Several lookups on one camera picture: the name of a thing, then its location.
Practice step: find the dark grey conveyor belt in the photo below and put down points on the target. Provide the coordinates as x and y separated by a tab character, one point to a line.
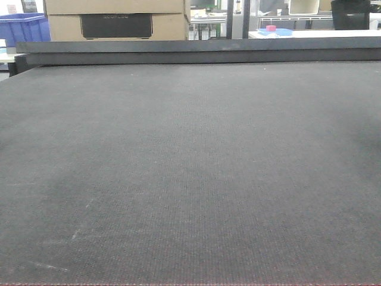
233	174

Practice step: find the pink block on far table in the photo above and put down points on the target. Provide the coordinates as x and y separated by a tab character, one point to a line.
270	28

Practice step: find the blue plastic bin far left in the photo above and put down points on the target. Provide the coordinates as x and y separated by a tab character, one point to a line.
24	27

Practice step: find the blue tray on far table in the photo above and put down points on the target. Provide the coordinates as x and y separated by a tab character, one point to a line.
278	32

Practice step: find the cardboard box with black print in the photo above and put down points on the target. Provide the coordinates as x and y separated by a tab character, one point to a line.
73	21

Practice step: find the white far table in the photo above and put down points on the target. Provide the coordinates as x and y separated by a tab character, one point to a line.
320	34

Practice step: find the black vertical post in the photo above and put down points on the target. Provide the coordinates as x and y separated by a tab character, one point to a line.
229	19

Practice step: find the dark conveyor end rail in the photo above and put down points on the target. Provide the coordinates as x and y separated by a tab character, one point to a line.
220	51

